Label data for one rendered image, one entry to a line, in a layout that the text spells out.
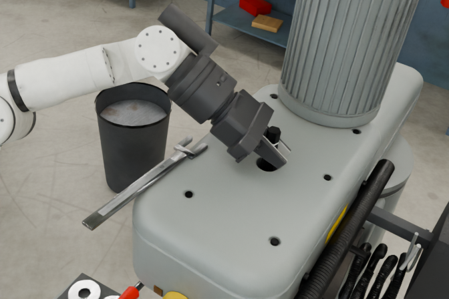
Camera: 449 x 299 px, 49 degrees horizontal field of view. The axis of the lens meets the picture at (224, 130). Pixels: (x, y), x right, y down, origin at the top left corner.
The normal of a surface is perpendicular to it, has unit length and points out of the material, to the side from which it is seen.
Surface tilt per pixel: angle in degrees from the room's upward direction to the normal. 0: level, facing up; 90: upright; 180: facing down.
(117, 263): 0
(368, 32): 90
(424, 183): 0
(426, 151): 0
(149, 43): 58
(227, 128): 91
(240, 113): 31
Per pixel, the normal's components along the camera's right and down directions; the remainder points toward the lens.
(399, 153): 0.11, -0.79
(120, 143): -0.23, 0.63
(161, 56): 0.11, 0.11
